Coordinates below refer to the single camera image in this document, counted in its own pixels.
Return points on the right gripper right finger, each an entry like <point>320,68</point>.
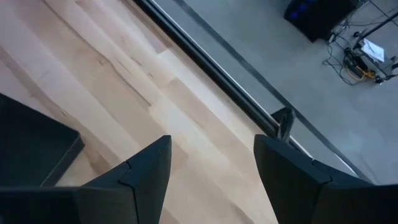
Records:
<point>295,180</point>

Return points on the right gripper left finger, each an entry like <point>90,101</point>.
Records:
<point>140,174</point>

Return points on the black mesh desk organizer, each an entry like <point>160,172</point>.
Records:
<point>31,146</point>

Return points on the white paper sheet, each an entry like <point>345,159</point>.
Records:
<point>373,49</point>

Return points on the black computer tower blue light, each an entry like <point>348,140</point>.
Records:
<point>317,15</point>

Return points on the black aluminium table frame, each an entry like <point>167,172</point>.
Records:
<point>217,74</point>

